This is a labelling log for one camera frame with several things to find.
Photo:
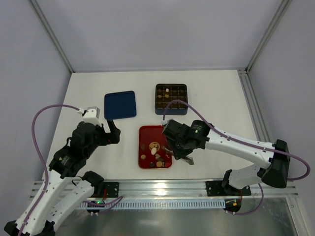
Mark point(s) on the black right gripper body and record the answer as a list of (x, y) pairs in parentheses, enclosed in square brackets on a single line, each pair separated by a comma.
[(179, 149)]

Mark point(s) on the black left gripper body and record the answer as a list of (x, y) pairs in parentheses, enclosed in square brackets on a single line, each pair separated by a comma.
[(108, 135)]

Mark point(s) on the metal tongs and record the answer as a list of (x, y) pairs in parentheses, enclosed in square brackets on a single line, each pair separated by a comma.
[(186, 159)]

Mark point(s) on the blue tin lid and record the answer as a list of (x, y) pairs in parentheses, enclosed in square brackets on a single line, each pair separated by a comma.
[(120, 105)]

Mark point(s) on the blue chocolate tin box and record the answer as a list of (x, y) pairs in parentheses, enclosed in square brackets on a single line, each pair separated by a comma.
[(176, 92)]

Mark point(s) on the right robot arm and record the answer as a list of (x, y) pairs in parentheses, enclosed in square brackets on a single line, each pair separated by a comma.
[(270, 161)]

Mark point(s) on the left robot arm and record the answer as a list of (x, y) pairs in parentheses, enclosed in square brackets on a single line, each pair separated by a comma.
[(47, 212)]

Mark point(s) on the white oval chocolate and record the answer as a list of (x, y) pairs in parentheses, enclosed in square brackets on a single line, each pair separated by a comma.
[(153, 151)]

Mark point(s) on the red lacquer tray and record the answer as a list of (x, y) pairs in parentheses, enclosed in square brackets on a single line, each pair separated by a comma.
[(148, 134)]

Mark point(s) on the gold ring cookie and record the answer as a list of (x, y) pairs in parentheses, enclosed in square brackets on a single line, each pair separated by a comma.
[(155, 145)]

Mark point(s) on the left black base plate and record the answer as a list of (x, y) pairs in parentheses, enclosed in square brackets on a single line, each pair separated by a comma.
[(108, 189)]

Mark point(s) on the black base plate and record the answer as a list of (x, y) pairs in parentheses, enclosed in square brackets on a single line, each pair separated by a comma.
[(108, 189), (214, 189)]

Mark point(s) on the aluminium front rail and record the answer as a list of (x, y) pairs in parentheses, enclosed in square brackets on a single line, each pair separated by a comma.
[(191, 188)]

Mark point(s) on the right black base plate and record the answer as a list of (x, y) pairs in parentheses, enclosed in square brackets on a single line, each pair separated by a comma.
[(214, 189)]

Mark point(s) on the white cable duct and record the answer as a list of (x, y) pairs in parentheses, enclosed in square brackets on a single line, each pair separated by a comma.
[(160, 204)]

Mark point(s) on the left aluminium frame post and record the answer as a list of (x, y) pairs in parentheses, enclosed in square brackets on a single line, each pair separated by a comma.
[(48, 29)]

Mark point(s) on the aluminium frame post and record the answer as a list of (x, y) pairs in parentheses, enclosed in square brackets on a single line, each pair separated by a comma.
[(48, 29), (268, 33)]

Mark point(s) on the right aluminium frame post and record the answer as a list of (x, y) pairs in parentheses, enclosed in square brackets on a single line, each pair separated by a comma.
[(268, 33)]

